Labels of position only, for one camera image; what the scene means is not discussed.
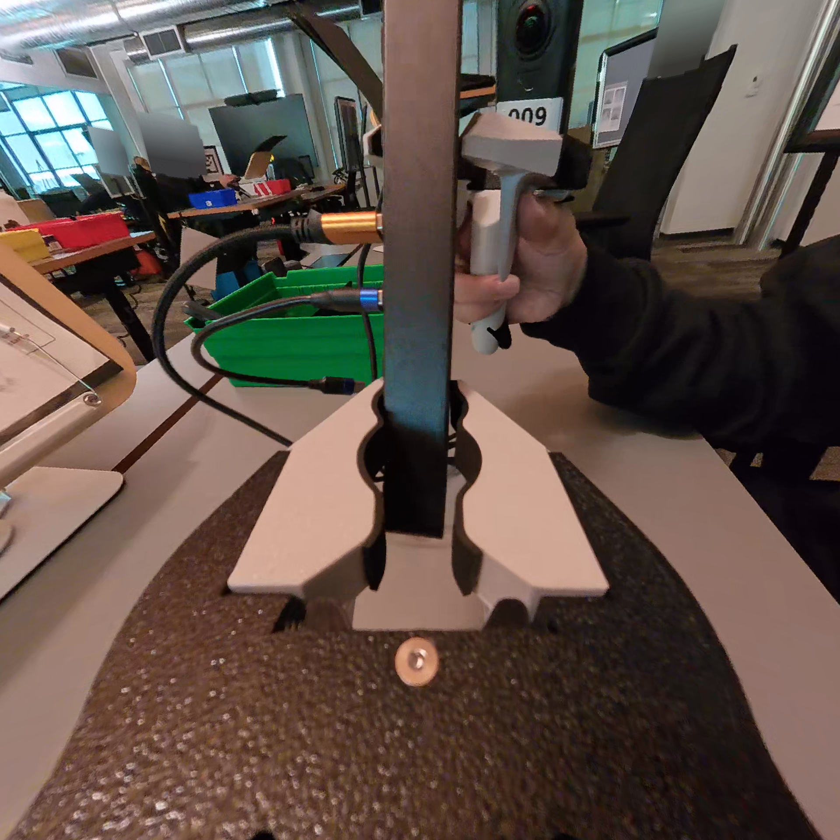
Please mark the tall black usb hub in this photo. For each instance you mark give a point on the tall black usb hub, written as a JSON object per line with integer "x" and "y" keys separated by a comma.
{"x": 420, "y": 262}

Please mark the red white box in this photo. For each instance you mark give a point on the red white box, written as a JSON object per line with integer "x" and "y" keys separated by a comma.
{"x": 269, "y": 187}

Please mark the yellow plastic bin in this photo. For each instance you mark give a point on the yellow plastic bin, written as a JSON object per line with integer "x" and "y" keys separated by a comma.
{"x": 26, "y": 246}

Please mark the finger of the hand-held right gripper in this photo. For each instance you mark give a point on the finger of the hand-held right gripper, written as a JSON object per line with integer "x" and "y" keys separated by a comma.
{"x": 373, "y": 141}
{"x": 512, "y": 148}

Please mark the small blue bin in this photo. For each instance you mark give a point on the small blue bin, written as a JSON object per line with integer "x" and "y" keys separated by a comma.
{"x": 213, "y": 200}

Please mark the red plastic bin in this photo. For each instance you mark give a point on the red plastic bin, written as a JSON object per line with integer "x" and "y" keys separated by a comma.
{"x": 79, "y": 229}

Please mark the black high back chair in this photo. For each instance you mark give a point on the black high back chair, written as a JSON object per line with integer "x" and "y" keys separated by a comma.
{"x": 663, "y": 151}

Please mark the instruction sheet stand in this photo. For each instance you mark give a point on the instruction sheet stand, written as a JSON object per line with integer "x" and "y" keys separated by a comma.
{"x": 39, "y": 367}

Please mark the large dark screen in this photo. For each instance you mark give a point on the large dark screen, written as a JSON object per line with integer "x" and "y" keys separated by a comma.
{"x": 262, "y": 131}

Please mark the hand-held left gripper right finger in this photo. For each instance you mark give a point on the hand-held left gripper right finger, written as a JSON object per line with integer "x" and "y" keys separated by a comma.
{"x": 531, "y": 525}

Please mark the person's right hand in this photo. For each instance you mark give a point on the person's right hand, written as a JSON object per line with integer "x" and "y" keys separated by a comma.
{"x": 551, "y": 262}

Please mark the silver ventilation duct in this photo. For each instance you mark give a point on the silver ventilation duct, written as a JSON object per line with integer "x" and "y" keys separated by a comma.
{"x": 216, "y": 39}

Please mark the person's right forearm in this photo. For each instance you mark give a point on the person's right forearm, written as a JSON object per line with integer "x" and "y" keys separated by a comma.
{"x": 689, "y": 341}

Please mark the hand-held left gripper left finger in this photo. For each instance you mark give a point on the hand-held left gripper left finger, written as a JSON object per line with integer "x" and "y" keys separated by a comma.
{"x": 302, "y": 525}

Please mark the green plastic bin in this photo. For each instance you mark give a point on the green plastic bin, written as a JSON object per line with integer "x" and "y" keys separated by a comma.
{"x": 282, "y": 348}

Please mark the grey notice board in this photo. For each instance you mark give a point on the grey notice board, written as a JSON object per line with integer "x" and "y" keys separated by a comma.
{"x": 623, "y": 85}

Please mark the wooden top desk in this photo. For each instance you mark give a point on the wooden top desk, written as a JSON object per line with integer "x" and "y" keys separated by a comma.
{"x": 98, "y": 253}

